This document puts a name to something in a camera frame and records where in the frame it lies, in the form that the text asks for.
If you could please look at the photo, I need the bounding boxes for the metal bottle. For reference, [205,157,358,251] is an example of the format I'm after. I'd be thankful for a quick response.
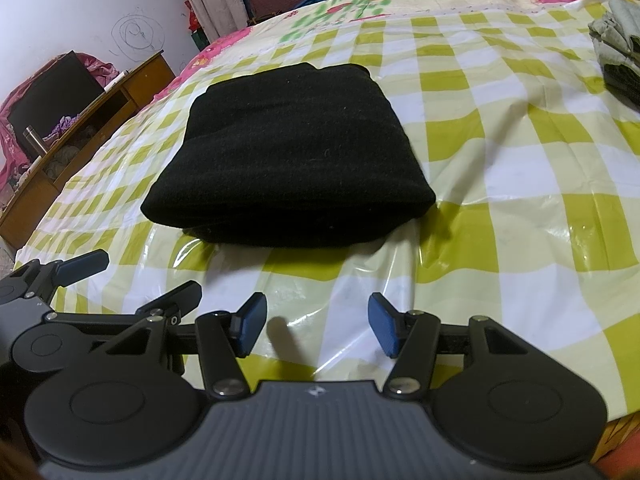
[22,125,49,160]

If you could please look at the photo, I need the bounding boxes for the folded grey-green clothes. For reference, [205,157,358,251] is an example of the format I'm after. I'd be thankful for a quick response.
[586,0,640,92]

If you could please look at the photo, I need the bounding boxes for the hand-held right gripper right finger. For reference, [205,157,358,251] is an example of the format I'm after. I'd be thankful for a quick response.
[366,291,537,400]

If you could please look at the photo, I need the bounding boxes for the red and green toy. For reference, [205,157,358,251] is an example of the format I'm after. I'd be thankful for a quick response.
[184,0,210,52]

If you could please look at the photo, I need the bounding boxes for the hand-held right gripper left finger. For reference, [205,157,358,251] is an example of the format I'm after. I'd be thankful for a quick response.
[100,291,268,400]

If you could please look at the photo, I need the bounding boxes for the black monitor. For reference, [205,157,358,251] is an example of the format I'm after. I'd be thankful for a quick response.
[6,50,107,137]

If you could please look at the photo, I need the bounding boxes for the black pants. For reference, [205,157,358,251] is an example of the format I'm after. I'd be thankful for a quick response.
[140,61,438,250]

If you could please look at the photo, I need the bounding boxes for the wooden cabinet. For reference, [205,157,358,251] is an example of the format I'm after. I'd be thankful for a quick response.
[0,49,177,252]

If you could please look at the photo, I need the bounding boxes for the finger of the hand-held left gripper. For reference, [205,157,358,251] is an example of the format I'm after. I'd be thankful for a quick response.
[135,282,204,322]
[9,250,111,306]

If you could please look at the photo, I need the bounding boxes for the green checkered bed sheet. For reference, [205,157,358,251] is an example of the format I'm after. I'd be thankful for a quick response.
[12,0,640,461]

